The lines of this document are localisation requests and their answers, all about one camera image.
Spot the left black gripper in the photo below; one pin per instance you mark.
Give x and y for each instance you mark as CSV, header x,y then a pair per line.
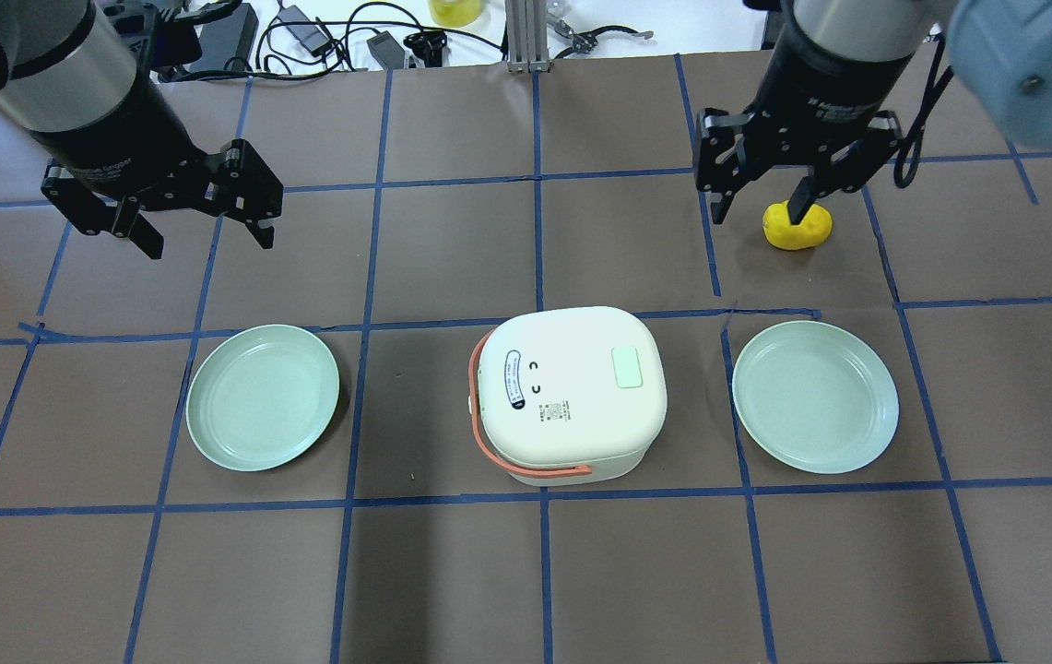
x,y
111,124

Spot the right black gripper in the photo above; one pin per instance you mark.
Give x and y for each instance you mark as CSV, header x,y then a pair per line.
x,y
819,88

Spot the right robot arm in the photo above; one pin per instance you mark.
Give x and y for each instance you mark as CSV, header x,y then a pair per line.
x,y
1001,51

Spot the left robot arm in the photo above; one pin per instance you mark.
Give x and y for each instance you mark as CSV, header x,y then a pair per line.
x,y
76,75

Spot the white rice cooker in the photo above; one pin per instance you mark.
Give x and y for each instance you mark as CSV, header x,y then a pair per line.
x,y
566,397

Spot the yellow toy potato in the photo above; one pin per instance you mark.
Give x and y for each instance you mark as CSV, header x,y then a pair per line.
x,y
815,227

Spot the green plate far side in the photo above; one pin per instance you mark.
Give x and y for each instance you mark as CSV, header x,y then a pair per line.
x,y
262,398

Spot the green plate near potato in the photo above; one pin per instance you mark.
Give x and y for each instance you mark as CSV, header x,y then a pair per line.
x,y
815,397

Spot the aluminium frame post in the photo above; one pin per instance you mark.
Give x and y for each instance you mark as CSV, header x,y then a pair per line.
x,y
526,31

